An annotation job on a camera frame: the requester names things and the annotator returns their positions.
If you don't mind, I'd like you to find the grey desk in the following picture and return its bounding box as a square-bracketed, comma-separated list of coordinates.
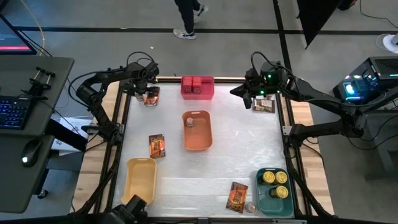
[0, 55, 75, 214]

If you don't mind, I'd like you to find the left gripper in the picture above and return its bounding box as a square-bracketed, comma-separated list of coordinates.
[120, 61, 161, 95]

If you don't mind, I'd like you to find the yellow cable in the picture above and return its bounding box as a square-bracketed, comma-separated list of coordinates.
[19, 0, 46, 57]

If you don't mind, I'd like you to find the computer monitor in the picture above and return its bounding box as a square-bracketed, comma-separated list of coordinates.
[0, 14, 38, 56]

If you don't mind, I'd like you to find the grey equipment stand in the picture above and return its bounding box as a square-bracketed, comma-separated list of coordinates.
[341, 90, 398, 181]

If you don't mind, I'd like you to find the black computer mouse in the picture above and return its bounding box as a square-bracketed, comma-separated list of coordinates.
[21, 139, 42, 168]

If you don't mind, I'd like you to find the teal plastic bin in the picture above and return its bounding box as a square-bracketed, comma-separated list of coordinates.
[256, 167, 295, 218]

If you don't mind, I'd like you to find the yellow plastic bin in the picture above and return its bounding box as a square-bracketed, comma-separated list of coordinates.
[120, 157, 157, 206]

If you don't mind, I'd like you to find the person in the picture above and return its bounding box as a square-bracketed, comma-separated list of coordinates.
[173, 0, 209, 40]

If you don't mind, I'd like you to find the white fan base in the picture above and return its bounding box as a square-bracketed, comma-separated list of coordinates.
[375, 32, 398, 55]

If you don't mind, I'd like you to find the orange plastic bin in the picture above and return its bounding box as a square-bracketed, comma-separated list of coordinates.
[182, 110, 213, 152]

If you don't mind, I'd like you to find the black table frame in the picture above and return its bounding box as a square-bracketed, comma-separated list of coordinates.
[74, 70, 333, 218]

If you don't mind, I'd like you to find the brown white-label spice packet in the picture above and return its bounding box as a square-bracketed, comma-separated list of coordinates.
[252, 98, 276, 113]

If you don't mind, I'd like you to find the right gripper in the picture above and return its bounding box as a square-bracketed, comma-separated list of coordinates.
[230, 60, 289, 110]

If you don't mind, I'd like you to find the yellow lid spice jar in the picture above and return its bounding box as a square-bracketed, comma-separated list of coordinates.
[274, 170, 289, 185]
[260, 170, 276, 186]
[269, 185, 290, 200]

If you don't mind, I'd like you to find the orange foil spice packet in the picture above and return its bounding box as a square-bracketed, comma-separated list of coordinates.
[144, 86, 160, 107]
[225, 181, 249, 214]
[148, 134, 167, 159]

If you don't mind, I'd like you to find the red plastic bin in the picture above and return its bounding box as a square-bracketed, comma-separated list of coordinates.
[180, 75, 215, 101]

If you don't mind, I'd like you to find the silver bottom bracket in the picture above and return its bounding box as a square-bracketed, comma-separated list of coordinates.
[272, 218, 307, 224]

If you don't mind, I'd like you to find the red smoked paprika tin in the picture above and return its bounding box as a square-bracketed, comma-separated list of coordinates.
[192, 77, 203, 94]
[182, 77, 193, 94]

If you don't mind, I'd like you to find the white glossy table sheet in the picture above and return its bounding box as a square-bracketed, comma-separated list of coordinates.
[110, 81, 289, 218]

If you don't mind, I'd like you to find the black desk clamp mount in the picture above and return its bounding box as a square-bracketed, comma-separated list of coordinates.
[21, 66, 57, 101]

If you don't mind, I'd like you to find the black lit computer tower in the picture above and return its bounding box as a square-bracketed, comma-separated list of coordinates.
[331, 55, 398, 109]

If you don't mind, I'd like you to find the white paper sheet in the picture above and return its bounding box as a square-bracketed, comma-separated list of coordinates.
[49, 116, 91, 157]

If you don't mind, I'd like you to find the black backlit keyboard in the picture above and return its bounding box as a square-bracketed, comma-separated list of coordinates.
[0, 96, 32, 131]

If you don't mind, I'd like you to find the black boxy device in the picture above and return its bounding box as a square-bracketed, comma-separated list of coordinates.
[98, 194, 149, 224]

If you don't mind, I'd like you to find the black desk foot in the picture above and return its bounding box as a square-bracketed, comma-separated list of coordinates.
[45, 118, 88, 152]

